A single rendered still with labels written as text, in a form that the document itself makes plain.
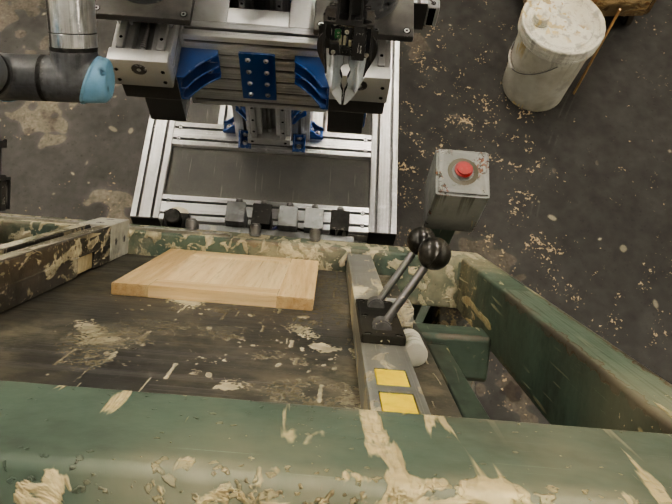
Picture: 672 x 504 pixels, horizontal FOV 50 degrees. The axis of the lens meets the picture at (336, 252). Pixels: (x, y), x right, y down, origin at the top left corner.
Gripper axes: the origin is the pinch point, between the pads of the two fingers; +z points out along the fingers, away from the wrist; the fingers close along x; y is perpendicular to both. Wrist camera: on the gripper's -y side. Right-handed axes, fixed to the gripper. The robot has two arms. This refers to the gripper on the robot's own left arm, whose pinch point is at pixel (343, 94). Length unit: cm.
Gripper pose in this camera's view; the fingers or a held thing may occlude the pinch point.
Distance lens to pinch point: 115.1
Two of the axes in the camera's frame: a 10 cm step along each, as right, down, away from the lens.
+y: -0.4, 6.0, -8.0
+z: -0.7, 8.0, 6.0
